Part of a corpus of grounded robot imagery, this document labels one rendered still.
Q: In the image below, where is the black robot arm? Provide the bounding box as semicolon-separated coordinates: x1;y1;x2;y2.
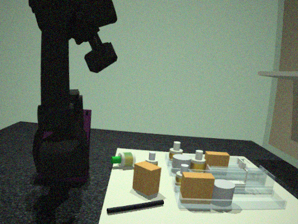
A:
29;0;117;180

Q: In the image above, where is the black cylindrical rod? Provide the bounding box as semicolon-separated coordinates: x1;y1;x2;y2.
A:
107;200;164;213

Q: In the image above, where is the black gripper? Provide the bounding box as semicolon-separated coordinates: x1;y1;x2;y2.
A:
69;10;117;73

